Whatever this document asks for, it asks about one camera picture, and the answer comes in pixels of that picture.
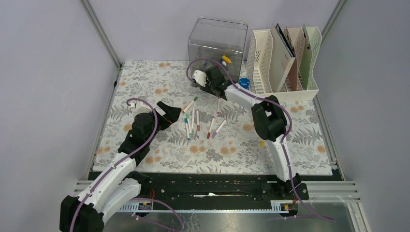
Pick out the blue cap small bottle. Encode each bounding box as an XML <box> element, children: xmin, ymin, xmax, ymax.
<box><xmin>220</xmin><ymin>59</ymin><xmax>227</xmax><ymax>67</ymax></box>

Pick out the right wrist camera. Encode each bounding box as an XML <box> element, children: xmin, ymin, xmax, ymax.
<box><xmin>192</xmin><ymin>70</ymin><xmax>207</xmax><ymax>87</ymax></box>

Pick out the purple cap white marker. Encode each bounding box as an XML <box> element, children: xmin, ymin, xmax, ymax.
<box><xmin>212</xmin><ymin>119</ymin><xmax>226</xmax><ymax>138</ymax></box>

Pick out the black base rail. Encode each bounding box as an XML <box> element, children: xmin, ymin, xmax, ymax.
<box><xmin>89</xmin><ymin>171</ymin><xmax>347</xmax><ymax>211</ymax></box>

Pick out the pink clipboard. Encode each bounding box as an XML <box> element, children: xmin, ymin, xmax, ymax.
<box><xmin>284</xmin><ymin>28</ymin><xmax>305</xmax><ymax>91</ymax></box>

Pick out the rust cap white marker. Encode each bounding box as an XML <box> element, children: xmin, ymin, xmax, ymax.
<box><xmin>196</xmin><ymin>110</ymin><xmax>201</xmax><ymax>131</ymax></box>

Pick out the pink cap white marker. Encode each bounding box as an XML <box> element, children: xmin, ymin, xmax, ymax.
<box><xmin>217</xmin><ymin>98</ymin><xmax>221</xmax><ymax>116</ymax></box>

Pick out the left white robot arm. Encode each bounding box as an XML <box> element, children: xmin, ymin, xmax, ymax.
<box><xmin>59</xmin><ymin>98</ymin><xmax>181</xmax><ymax>232</ymax></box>

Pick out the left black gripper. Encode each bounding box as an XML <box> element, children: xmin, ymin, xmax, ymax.
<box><xmin>146</xmin><ymin>101</ymin><xmax>181</xmax><ymax>144</ymax></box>

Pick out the yellow small bottle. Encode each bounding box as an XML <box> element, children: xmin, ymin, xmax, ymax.
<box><xmin>221</xmin><ymin>55</ymin><xmax>232</xmax><ymax>63</ymax></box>

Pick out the green cap white marker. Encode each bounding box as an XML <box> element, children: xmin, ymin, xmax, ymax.
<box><xmin>182</xmin><ymin>97</ymin><xmax>198</xmax><ymax>113</ymax></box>

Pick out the floral table mat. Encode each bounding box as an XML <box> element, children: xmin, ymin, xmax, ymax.
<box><xmin>93</xmin><ymin>59</ymin><xmax>334</xmax><ymax>176</ymax></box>

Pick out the teal cap white marker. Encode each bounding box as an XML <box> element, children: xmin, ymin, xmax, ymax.
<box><xmin>184</xmin><ymin>118</ymin><xmax>190</xmax><ymax>141</ymax></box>

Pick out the beige notebook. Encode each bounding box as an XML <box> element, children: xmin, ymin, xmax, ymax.
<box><xmin>269</xmin><ymin>24</ymin><xmax>294</xmax><ymax>92</ymax></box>

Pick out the white mesh file rack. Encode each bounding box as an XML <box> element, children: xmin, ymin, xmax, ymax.
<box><xmin>246</xmin><ymin>24</ymin><xmax>322</xmax><ymax>102</ymax></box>

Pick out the green clipboard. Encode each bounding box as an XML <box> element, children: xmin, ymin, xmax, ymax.
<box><xmin>299</xmin><ymin>25</ymin><xmax>322</xmax><ymax>90</ymax></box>

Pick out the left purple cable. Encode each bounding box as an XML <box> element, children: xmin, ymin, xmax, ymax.
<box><xmin>69</xmin><ymin>98</ymin><xmax>187</xmax><ymax>232</ymax></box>

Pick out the clear acrylic drawer organizer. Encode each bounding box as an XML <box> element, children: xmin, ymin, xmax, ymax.
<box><xmin>186</xmin><ymin>17</ymin><xmax>248</xmax><ymax>90</ymax></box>

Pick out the blue stapler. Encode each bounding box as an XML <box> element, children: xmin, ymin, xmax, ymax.
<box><xmin>238</xmin><ymin>78</ymin><xmax>250</xmax><ymax>90</ymax></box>

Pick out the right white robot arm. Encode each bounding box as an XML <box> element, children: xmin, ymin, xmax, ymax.
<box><xmin>193</xmin><ymin>67</ymin><xmax>301</xmax><ymax>199</ymax></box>

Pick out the brown cap white marker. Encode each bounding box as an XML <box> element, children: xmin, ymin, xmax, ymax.
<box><xmin>206</xmin><ymin>117</ymin><xmax>215</xmax><ymax>139</ymax></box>

